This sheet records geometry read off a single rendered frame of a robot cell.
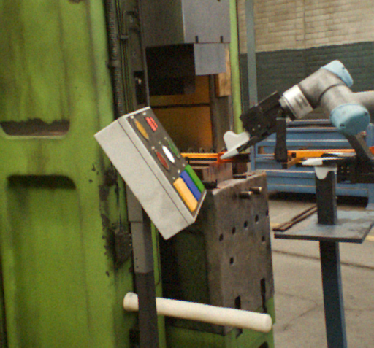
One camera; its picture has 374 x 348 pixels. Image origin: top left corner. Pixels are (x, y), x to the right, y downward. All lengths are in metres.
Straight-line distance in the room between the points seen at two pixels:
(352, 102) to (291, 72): 9.43
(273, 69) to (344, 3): 1.53
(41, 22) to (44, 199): 0.53
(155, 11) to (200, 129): 0.58
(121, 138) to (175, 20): 0.66
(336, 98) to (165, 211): 0.48
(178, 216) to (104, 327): 0.65
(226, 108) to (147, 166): 1.09
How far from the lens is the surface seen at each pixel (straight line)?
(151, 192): 1.43
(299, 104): 1.63
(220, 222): 2.03
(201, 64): 2.05
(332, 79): 1.62
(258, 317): 1.78
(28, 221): 2.17
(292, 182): 6.12
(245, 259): 2.20
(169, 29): 2.01
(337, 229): 2.45
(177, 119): 2.48
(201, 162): 2.11
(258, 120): 1.63
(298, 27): 10.92
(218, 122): 2.42
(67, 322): 2.17
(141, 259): 1.64
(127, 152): 1.43
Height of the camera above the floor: 1.29
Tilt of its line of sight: 8 degrees down
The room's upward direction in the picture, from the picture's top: 4 degrees counter-clockwise
